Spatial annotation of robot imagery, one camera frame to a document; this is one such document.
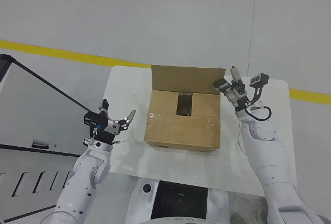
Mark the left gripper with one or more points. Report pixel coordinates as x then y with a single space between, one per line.
112 127

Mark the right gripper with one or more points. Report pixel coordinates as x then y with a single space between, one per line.
237 95

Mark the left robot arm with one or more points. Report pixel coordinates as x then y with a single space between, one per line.
82 182

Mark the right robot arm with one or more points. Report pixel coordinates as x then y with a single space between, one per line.
269 159

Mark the large brown cardboard carton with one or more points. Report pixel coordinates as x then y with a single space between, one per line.
182 128

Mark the robot body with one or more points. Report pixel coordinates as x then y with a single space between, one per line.
179 201

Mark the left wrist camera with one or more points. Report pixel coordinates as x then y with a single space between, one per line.
95 119

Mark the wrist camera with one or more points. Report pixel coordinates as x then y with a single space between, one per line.
259 79
95 119

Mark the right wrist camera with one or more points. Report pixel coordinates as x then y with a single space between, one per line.
259 79

